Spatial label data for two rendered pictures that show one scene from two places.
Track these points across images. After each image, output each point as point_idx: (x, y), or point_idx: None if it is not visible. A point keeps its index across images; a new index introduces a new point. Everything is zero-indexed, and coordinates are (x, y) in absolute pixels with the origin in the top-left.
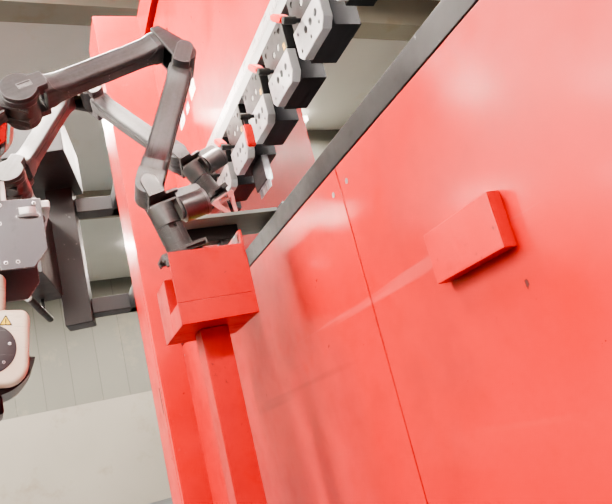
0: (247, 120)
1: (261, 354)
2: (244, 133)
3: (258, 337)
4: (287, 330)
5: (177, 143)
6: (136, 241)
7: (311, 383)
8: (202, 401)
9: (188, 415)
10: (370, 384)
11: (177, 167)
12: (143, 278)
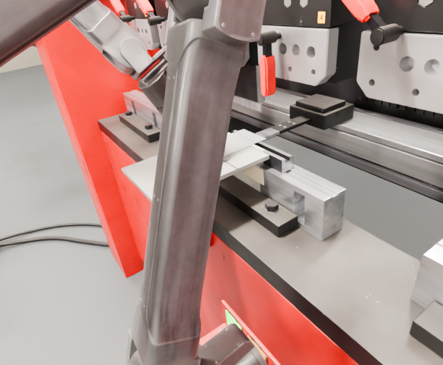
0: (270, 48)
1: (231, 305)
2: (260, 71)
3: (232, 296)
4: None
5: (129, 32)
6: None
7: None
8: (127, 191)
9: (111, 183)
10: None
11: (129, 72)
12: (53, 66)
